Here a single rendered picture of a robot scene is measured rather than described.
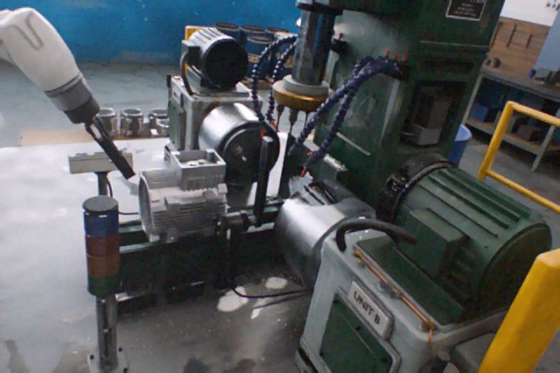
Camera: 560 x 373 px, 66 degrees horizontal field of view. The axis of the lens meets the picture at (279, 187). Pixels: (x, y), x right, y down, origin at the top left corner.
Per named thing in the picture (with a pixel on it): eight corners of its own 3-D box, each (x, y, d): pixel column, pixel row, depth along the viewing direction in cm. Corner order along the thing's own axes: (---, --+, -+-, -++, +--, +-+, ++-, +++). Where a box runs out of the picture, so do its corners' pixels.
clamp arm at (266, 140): (259, 221, 120) (272, 136, 108) (263, 227, 118) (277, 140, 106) (248, 223, 119) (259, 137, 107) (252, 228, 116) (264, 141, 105)
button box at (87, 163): (129, 168, 134) (128, 151, 134) (134, 169, 128) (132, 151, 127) (68, 172, 126) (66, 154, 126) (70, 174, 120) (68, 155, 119)
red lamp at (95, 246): (116, 236, 84) (115, 217, 82) (122, 255, 80) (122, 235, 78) (83, 242, 82) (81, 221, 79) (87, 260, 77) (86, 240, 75)
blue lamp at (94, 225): (115, 217, 82) (115, 196, 80) (122, 235, 78) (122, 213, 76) (81, 221, 79) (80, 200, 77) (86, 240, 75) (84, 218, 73)
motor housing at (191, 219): (202, 208, 136) (206, 153, 127) (225, 242, 122) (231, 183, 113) (136, 217, 126) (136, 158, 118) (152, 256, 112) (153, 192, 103)
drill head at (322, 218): (325, 234, 135) (342, 161, 123) (417, 328, 104) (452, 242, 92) (252, 247, 123) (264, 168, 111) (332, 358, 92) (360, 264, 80)
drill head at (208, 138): (241, 147, 184) (248, 90, 173) (281, 188, 157) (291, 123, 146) (183, 151, 173) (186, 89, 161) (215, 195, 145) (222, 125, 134)
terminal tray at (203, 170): (210, 171, 126) (213, 148, 122) (224, 188, 118) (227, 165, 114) (169, 174, 120) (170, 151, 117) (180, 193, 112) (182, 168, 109)
